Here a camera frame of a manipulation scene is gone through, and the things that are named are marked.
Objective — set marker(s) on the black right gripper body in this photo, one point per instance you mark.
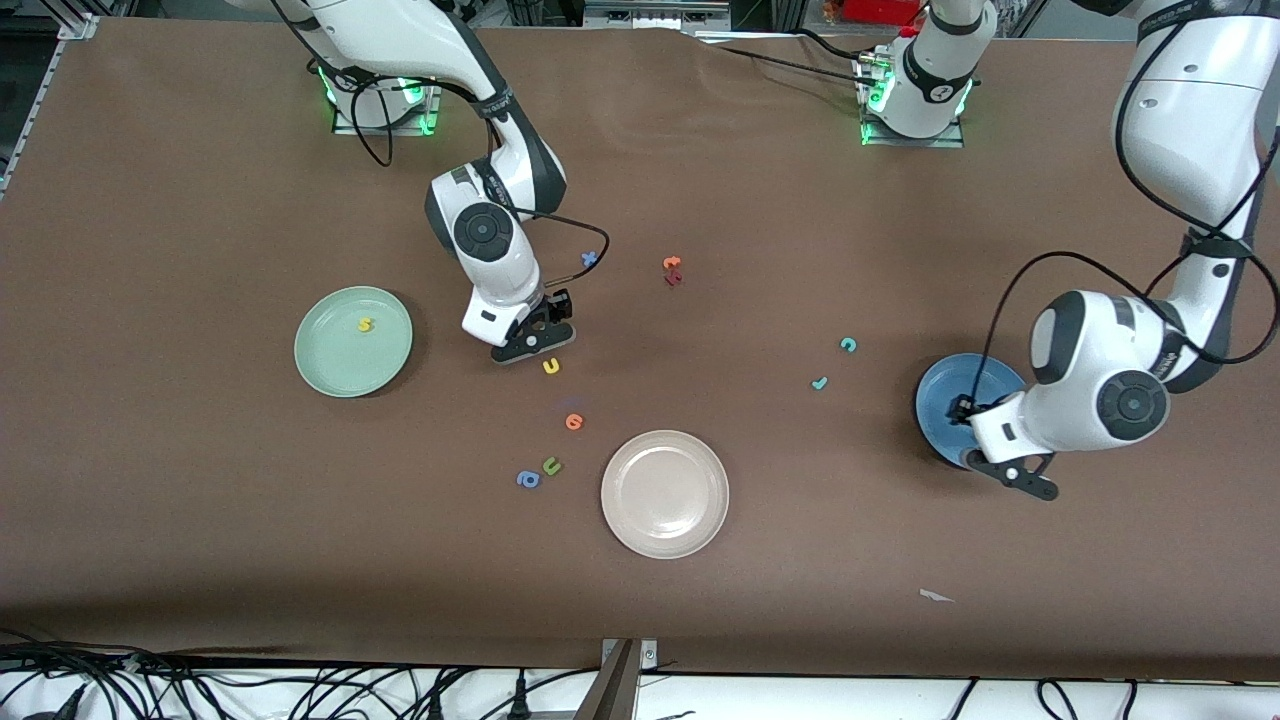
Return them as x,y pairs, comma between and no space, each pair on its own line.
557,304

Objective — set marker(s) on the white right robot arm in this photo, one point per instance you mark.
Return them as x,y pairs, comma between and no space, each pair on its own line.
490,260

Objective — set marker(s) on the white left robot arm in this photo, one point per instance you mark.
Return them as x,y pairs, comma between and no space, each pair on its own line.
1090,380

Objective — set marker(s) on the blue plate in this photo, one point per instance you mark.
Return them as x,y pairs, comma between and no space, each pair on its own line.
935,420

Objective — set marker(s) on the blue letter a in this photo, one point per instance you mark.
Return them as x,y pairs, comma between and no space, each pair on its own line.
528,479

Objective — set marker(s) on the white paper scrap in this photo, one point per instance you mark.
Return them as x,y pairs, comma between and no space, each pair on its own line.
935,596

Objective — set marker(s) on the beige plate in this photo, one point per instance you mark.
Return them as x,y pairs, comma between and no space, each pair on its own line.
665,495

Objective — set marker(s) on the green plate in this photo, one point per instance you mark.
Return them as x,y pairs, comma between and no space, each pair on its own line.
345,360

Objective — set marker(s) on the brown table cover sheet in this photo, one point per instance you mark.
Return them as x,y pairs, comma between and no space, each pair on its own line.
740,180

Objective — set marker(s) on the grey device box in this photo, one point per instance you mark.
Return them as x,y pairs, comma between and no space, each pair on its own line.
655,12

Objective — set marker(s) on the black power plug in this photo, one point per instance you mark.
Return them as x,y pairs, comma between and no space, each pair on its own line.
520,700
436,705

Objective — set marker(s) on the red box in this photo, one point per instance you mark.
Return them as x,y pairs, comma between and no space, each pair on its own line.
880,10

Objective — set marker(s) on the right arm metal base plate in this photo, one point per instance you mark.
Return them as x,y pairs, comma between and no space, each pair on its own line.
430,122

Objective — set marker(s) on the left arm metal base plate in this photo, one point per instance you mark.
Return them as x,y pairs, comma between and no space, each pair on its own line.
950,140

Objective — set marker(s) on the grey metal bracket plate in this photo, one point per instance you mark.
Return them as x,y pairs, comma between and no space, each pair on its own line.
648,655

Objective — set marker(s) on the grey metal post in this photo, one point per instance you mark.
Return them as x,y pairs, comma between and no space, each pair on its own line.
612,690

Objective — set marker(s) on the aluminium frame profile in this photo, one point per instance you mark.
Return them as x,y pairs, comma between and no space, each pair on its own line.
75,25

